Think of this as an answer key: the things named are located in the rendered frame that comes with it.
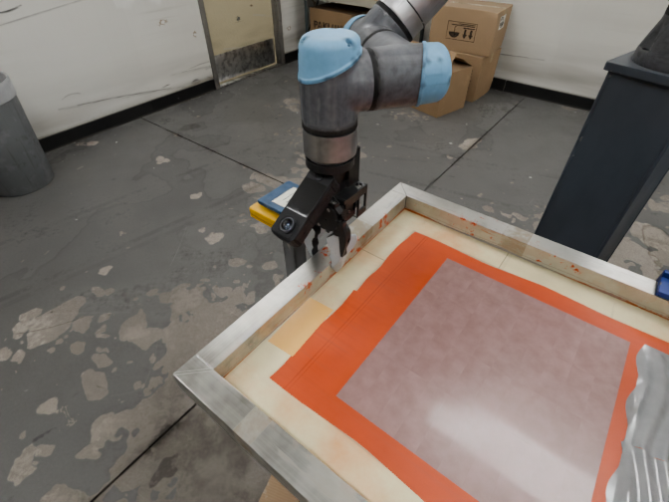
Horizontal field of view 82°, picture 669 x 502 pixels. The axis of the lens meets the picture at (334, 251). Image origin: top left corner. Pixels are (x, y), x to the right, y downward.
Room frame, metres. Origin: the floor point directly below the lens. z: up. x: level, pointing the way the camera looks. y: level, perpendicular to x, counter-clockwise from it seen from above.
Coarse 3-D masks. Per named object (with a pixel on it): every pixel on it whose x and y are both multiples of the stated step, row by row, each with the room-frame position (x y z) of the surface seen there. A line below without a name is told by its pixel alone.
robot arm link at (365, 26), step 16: (384, 0) 0.64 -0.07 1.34; (400, 0) 0.63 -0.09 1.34; (416, 0) 0.63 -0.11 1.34; (432, 0) 0.63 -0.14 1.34; (368, 16) 0.64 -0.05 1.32; (384, 16) 0.63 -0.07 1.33; (400, 16) 0.62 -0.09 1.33; (416, 16) 0.63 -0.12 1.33; (432, 16) 0.65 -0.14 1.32; (368, 32) 0.61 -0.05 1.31; (400, 32) 0.62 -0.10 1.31; (416, 32) 0.64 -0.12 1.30
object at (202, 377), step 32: (416, 192) 0.68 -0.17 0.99; (352, 224) 0.58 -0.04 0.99; (384, 224) 0.61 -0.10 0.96; (448, 224) 0.61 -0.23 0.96; (480, 224) 0.58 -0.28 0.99; (320, 256) 0.49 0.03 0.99; (352, 256) 0.52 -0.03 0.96; (544, 256) 0.50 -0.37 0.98; (576, 256) 0.49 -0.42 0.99; (288, 288) 0.41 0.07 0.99; (608, 288) 0.43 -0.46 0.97; (640, 288) 0.41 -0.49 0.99; (256, 320) 0.35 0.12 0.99; (224, 352) 0.30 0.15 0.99; (192, 384) 0.25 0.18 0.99; (224, 384) 0.25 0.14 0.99; (224, 416) 0.21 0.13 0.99; (256, 416) 0.21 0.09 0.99; (256, 448) 0.17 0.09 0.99; (288, 448) 0.17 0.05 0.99; (288, 480) 0.14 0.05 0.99; (320, 480) 0.14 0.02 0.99
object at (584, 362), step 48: (432, 240) 0.57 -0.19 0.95; (384, 288) 0.44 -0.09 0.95; (432, 288) 0.44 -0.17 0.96; (480, 288) 0.44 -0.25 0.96; (528, 288) 0.44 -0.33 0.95; (480, 336) 0.35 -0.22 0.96; (528, 336) 0.35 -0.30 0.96; (576, 336) 0.35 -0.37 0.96; (624, 336) 0.35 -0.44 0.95; (528, 384) 0.27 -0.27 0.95; (576, 384) 0.27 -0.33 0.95; (624, 384) 0.27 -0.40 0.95; (624, 432) 0.20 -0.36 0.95
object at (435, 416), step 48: (336, 336) 0.35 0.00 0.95; (384, 336) 0.35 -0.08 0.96; (432, 336) 0.35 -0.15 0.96; (288, 384) 0.27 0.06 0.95; (336, 384) 0.27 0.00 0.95; (384, 384) 0.27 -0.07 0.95; (432, 384) 0.27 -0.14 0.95; (480, 384) 0.27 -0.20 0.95; (384, 432) 0.20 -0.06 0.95; (432, 432) 0.20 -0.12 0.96; (480, 432) 0.20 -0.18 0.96; (528, 432) 0.20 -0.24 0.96; (576, 432) 0.20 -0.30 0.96; (432, 480) 0.15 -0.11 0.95; (480, 480) 0.15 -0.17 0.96; (528, 480) 0.15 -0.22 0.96; (576, 480) 0.15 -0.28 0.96
